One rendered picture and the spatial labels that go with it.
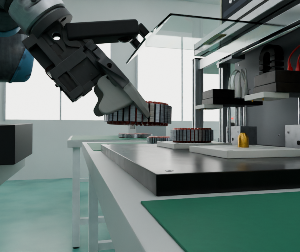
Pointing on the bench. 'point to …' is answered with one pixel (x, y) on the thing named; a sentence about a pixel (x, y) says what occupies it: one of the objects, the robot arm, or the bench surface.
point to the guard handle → (140, 35)
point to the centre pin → (242, 140)
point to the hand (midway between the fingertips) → (141, 114)
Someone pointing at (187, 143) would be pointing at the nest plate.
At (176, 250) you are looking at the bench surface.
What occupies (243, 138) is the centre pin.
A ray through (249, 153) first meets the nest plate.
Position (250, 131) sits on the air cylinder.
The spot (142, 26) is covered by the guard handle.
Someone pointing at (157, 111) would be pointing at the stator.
